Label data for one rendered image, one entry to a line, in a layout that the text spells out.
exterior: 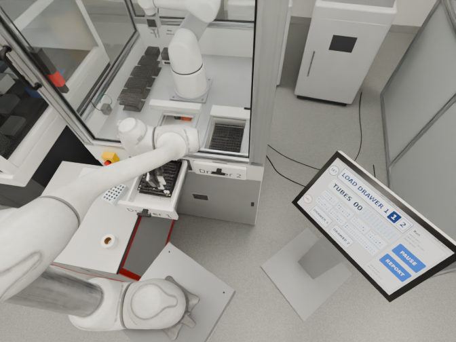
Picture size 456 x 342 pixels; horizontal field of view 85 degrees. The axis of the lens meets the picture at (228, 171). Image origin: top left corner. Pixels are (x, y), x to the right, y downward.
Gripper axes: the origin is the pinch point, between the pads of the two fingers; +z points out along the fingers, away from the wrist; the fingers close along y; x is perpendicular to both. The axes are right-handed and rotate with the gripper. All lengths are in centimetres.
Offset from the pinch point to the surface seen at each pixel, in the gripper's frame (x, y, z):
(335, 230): 81, 11, -1
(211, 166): 20.6, -17.7, 7.9
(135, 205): -11.4, 10.8, 7.1
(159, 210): 0.7, 10.9, 7.6
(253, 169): 43.0, -19.5, 8.8
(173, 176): 1.3, -9.5, 9.8
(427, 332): 170, 33, 100
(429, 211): 160, -34, 56
